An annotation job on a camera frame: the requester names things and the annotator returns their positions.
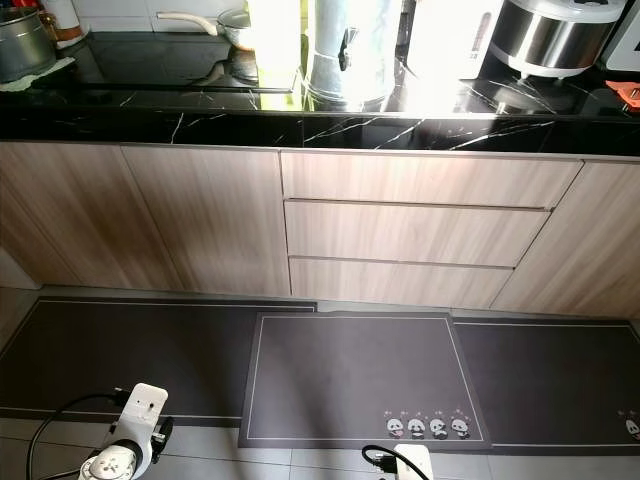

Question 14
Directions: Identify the pale green dish cloth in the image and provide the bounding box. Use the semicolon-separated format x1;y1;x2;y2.
0;56;77;93

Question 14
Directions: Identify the tall pale yellow container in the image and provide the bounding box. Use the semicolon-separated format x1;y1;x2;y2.
245;0;306;96

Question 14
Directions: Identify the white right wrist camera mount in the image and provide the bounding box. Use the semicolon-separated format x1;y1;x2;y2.
393;444;434;480

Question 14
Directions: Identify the white bottle with brown base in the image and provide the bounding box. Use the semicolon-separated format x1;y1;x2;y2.
40;0;85;46

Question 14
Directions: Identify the light wooden drawer front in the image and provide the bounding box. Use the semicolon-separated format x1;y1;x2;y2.
288;257;516;311
284;200;553;269
280;151;584;210

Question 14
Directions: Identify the grey panda print floor mat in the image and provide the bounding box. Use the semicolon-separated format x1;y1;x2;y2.
238;311;494;451

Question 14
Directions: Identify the light wooden cabinet door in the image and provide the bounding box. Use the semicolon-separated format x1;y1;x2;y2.
120;146;293;298
490;160;640;319
0;142;185;293

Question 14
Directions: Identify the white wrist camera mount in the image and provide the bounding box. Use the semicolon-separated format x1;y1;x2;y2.
393;444;434;480
118;382;169;451

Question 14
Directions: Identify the black glass induction cooktop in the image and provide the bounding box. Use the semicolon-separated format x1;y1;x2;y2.
50;33;311;96

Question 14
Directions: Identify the steel and white rice cooker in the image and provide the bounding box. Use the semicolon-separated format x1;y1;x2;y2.
490;0;629;81

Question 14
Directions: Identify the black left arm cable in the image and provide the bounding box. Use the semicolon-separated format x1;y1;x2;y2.
26;392;133;480

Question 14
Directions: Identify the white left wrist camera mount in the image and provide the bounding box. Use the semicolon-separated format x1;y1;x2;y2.
118;382;169;451

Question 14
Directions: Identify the orange plastic item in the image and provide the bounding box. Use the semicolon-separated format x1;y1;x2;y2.
605;80;640;107

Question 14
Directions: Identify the stainless steel water boiler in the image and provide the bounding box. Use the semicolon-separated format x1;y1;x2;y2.
303;0;406;111

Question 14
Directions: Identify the long dark grey floor mat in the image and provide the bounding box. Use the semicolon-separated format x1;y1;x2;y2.
0;296;640;456

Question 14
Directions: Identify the white kitchen appliance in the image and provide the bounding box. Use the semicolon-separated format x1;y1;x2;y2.
405;0;506;86

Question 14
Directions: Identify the small pan with cream handle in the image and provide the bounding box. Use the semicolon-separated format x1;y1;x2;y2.
156;8;254;53

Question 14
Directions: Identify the grey steel cooking pot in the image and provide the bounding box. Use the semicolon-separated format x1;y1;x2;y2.
0;8;59;84

